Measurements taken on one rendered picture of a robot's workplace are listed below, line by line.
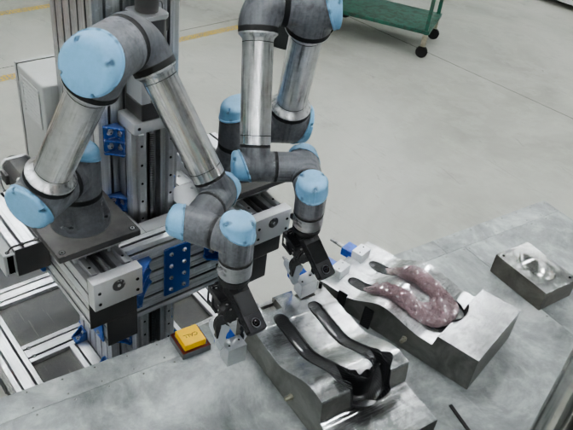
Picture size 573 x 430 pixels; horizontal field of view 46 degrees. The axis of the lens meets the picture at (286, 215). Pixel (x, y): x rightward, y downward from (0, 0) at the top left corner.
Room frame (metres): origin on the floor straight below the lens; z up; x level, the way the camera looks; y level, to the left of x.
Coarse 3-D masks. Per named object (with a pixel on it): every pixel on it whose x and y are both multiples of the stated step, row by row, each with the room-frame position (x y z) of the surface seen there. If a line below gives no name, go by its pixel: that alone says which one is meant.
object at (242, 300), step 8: (240, 288) 1.09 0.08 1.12; (248, 288) 1.10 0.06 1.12; (232, 296) 1.07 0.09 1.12; (240, 296) 1.08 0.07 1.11; (248, 296) 1.08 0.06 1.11; (232, 304) 1.07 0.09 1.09; (240, 304) 1.06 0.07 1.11; (248, 304) 1.07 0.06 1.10; (256, 304) 1.07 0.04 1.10; (240, 312) 1.04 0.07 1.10; (248, 312) 1.05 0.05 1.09; (256, 312) 1.06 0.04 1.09; (240, 320) 1.04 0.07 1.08; (248, 320) 1.04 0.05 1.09; (256, 320) 1.04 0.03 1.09; (248, 328) 1.02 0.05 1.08; (256, 328) 1.03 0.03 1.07; (264, 328) 1.04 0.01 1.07
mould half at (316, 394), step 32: (320, 288) 1.39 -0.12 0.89; (352, 320) 1.29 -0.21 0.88; (256, 352) 1.18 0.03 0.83; (288, 352) 1.15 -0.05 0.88; (320, 352) 1.15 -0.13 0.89; (352, 352) 1.14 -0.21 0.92; (288, 384) 1.06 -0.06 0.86; (320, 384) 1.02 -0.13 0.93; (320, 416) 0.96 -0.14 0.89; (352, 416) 1.00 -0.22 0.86; (384, 416) 1.01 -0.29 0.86; (416, 416) 1.02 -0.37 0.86
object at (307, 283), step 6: (282, 258) 1.44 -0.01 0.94; (288, 276) 1.38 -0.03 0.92; (300, 276) 1.35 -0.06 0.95; (306, 276) 1.36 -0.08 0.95; (312, 276) 1.36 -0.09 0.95; (300, 282) 1.34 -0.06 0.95; (306, 282) 1.34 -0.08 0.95; (312, 282) 1.34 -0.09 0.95; (294, 288) 1.35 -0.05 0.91; (300, 288) 1.33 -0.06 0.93; (306, 288) 1.34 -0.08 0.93; (312, 288) 1.35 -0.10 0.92; (300, 294) 1.33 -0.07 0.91; (306, 294) 1.34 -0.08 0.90
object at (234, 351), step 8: (232, 336) 1.11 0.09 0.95; (240, 336) 1.11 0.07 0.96; (224, 344) 1.07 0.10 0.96; (232, 344) 1.08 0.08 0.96; (240, 344) 1.08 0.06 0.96; (224, 352) 1.07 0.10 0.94; (232, 352) 1.06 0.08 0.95; (240, 352) 1.08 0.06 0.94; (224, 360) 1.06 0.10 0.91; (232, 360) 1.06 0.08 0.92; (240, 360) 1.08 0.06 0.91
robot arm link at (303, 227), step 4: (324, 212) 1.33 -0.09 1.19; (292, 220) 1.33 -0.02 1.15; (296, 220) 1.30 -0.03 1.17; (300, 220) 1.30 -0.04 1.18; (320, 220) 1.30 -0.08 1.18; (296, 224) 1.31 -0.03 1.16; (300, 224) 1.30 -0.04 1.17; (304, 224) 1.29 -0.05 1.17; (308, 224) 1.29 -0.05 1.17; (312, 224) 1.29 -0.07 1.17; (316, 224) 1.30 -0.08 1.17; (320, 224) 1.31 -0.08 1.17; (296, 228) 1.31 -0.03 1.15; (300, 228) 1.30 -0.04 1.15; (304, 228) 1.29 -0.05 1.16; (308, 228) 1.29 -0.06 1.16; (312, 228) 1.30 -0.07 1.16; (316, 228) 1.30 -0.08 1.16; (320, 228) 1.31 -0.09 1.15; (304, 232) 1.30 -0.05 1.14; (308, 232) 1.30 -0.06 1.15; (312, 232) 1.30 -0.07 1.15
